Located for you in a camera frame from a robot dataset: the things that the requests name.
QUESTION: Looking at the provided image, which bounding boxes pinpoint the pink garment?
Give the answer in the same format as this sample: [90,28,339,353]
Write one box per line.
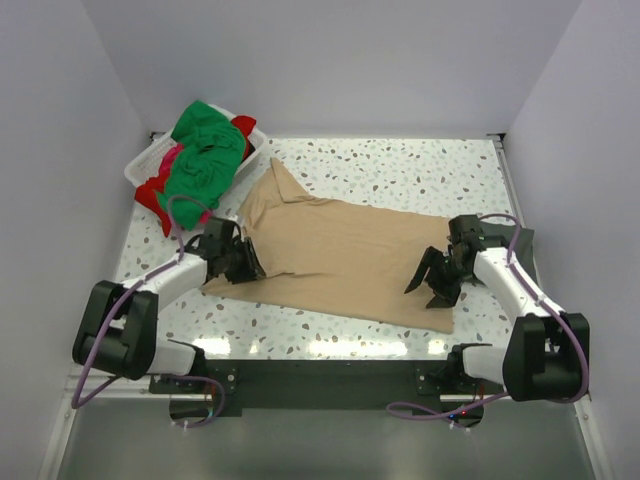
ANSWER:
[156,144,210,230]

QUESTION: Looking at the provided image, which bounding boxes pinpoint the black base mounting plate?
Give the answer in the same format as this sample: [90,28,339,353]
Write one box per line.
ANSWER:
[149,360,502,426]

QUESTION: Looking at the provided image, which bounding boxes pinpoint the folded dark grey t shirt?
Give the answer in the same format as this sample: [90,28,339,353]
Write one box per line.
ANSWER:
[481,220,538,283]

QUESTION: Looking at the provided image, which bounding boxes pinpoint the white plastic laundry basket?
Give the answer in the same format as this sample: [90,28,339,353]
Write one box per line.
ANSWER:
[124,125,268,189]

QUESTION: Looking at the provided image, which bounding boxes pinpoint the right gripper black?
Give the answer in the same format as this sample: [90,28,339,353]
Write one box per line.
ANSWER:
[405,246,471,309]

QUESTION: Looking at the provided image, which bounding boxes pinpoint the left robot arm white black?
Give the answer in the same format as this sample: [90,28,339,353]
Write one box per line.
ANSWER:
[72,218,266,396]

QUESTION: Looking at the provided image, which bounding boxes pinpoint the red t shirt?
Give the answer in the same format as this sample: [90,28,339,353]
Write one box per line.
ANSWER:
[134,115,256,236]

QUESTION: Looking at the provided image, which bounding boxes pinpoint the green t shirt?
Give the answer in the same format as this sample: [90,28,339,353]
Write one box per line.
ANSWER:
[156,101,246,230]

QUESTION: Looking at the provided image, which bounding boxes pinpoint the beige t shirt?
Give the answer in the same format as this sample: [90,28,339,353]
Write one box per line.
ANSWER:
[202,159,454,334]

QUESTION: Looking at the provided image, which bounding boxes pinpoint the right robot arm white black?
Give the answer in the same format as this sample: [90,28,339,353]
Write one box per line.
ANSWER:
[406,215,590,403]

